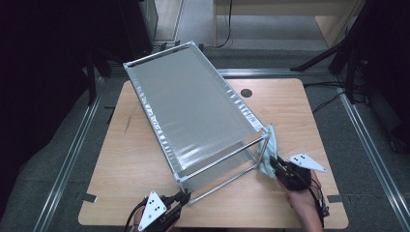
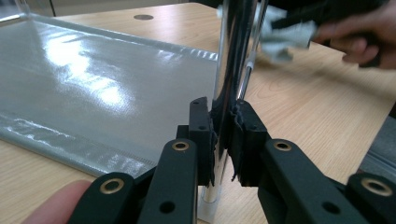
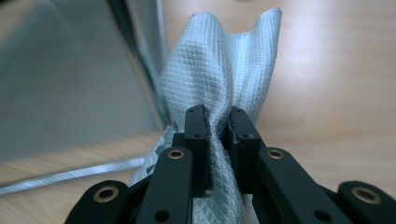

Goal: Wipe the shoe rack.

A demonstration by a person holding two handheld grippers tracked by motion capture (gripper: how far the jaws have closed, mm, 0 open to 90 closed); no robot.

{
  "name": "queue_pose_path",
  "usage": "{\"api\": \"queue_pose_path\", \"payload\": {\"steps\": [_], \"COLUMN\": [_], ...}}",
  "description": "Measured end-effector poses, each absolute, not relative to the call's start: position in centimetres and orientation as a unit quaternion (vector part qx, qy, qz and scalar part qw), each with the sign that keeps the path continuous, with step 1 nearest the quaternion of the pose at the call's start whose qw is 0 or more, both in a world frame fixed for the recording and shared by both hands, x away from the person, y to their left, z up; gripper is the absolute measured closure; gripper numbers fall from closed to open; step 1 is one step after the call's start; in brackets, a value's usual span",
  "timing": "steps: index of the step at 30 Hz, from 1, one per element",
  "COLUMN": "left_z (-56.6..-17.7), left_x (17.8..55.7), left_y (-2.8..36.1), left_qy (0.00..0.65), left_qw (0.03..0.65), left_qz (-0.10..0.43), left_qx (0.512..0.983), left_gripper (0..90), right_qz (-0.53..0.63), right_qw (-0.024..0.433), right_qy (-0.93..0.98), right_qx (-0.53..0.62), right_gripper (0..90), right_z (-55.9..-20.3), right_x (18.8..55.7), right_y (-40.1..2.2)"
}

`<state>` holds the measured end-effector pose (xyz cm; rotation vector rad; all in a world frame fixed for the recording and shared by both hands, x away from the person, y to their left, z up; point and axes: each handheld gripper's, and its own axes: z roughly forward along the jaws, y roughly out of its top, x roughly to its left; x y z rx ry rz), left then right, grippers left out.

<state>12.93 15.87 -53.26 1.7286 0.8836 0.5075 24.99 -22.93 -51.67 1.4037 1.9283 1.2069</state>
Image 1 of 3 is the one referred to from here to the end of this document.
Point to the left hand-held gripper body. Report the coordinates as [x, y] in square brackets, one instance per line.
[153, 209]

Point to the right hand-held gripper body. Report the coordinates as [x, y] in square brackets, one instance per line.
[304, 161]

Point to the light blue cleaning cloth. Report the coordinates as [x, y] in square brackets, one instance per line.
[270, 148]

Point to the silver two-tier metal rack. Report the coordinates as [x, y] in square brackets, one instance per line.
[190, 106]

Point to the person's left hand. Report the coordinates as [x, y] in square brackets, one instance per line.
[139, 216]

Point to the person's right hand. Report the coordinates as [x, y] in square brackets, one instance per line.
[304, 201]

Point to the grey tape piece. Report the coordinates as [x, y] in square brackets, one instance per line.
[87, 197]
[335, 198]

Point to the black table grommet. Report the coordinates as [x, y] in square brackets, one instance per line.
[246, 93]

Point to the black tripod stand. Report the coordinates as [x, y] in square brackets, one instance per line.
[349, 48]
[92, 80]

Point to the light wooden desk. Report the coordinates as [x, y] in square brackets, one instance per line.
[283, 7]

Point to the black curtain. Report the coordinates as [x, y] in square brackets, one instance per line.
[38, 80]

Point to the black computer tower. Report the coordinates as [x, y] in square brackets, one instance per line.
[135, 29]

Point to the metal floor rail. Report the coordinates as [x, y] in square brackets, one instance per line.
[370, 151]
[290, 73]
[74, 154]

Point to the black floor bracket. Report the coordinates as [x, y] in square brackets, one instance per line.
[201, 45]
[177, 43]
[162, 46]

